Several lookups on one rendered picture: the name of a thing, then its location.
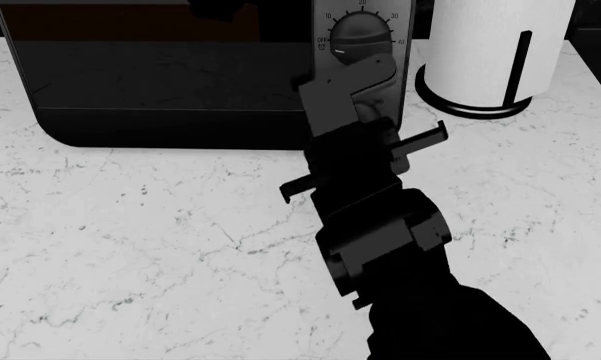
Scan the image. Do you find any black paper towel holder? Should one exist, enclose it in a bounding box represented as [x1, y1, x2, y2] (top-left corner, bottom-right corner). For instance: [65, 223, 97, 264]
[413, 30, 535, 121]

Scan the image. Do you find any white paper towel roll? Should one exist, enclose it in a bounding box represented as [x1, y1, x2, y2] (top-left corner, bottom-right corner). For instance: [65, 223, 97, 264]
[423, 0, 577, 110]

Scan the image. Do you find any black round oven dial knob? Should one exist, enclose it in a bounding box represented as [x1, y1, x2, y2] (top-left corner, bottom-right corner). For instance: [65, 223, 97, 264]
[328, 10, 394, 68]

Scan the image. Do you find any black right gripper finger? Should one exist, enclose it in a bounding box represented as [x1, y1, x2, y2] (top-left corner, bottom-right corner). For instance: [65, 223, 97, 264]
[350, 69, 400, 126]
[297, 57, 397, 138]

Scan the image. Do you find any black toaster oven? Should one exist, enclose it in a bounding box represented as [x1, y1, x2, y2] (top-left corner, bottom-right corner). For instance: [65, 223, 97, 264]
[0, 0, 417, 151]

